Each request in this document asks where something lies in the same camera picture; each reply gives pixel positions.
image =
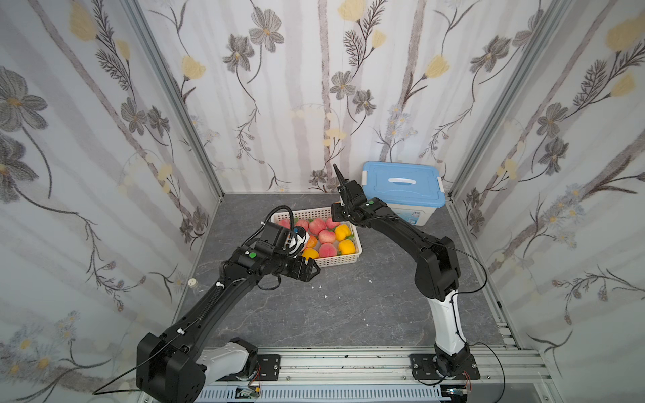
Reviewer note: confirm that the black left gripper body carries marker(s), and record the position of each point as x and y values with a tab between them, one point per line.
295	267

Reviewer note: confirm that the pink peach row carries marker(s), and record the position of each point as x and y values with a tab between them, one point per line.
326	236

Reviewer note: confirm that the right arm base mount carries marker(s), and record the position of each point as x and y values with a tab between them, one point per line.
433	367

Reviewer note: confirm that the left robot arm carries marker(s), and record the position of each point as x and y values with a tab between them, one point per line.
172	367

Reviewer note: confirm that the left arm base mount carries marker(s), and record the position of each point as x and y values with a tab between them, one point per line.
263	368

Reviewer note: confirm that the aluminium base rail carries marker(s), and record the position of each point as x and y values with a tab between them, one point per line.
384	374

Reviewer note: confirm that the blue lidded storage box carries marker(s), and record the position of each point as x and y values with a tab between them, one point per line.
413	192

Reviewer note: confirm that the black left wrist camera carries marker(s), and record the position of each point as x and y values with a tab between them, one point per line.
275	238

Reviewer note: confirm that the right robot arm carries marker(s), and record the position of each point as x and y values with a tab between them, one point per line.
436	276

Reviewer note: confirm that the orange wrinkled peach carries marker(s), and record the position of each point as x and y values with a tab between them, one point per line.
311	242

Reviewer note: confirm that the yellow peach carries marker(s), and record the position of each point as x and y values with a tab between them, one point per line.
347	247
343	232

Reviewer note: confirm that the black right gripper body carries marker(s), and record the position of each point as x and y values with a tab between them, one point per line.
350	199

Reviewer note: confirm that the white perforated plastic basket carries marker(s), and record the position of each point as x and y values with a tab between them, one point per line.
324	213

